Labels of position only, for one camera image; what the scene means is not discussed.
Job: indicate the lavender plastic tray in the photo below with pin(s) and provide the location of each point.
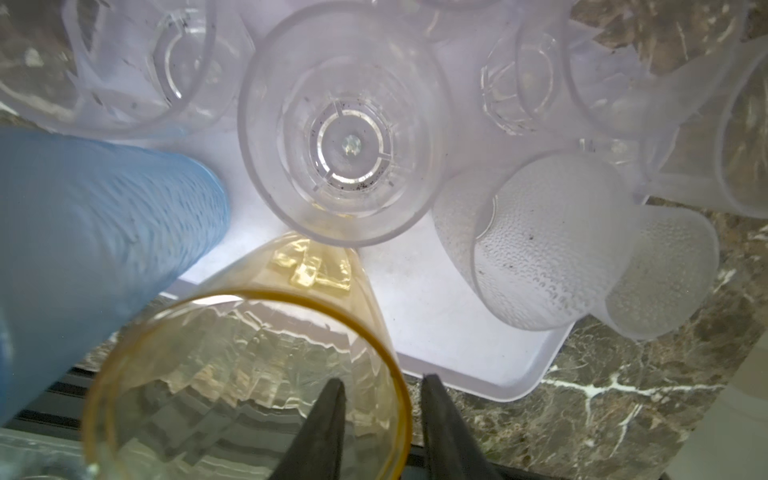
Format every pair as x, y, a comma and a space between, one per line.
437, 323

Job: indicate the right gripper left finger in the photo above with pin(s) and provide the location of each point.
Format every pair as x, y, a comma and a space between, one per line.
317, 450

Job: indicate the frosted dimpled tall cup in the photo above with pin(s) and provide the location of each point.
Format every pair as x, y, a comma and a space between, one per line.
542, 243

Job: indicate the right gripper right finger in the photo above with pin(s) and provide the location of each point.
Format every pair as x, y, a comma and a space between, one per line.
450, 450

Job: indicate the frosted dimpled small cup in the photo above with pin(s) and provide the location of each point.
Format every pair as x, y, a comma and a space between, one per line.
672, 266

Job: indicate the clear ribbed small glass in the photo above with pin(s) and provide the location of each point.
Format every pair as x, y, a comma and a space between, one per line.
345, 123

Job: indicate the tall blue plastic tumbler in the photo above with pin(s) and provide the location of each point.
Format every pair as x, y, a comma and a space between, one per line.
91, 232

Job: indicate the yellow glass mug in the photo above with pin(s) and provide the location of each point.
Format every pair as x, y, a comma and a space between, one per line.
218, 385

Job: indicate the clear faceted small glass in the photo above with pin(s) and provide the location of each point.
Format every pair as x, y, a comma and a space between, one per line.
520, 74

